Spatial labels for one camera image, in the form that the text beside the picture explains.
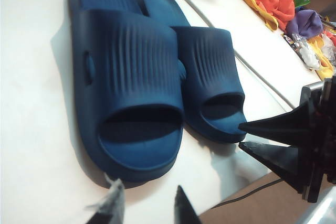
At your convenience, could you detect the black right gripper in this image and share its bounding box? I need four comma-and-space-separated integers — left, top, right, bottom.
238, 75, 336, 204

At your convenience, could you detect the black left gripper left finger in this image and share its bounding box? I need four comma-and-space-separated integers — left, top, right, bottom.
85, 174, 125, 224

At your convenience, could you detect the white crumpled plastic wrapper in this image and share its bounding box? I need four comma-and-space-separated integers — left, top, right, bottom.
298, 42, 324, 70

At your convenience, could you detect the purple cloth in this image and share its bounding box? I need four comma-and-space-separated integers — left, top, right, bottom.
285, 8, 326, 39

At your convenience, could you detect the blue ribbed rubber slipper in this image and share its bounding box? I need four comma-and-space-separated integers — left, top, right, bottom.
67, 0, 185, 183
131, 0, 247, 144

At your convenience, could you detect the thin black cable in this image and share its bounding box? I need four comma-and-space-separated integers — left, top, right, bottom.
209, 177, 285, 209

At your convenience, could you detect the yellow cloth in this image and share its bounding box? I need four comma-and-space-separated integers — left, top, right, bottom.
306, 34, 336, 81
227, 0, 279, 33

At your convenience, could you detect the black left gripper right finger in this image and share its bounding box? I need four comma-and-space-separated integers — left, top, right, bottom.
174, 184, 203, 224

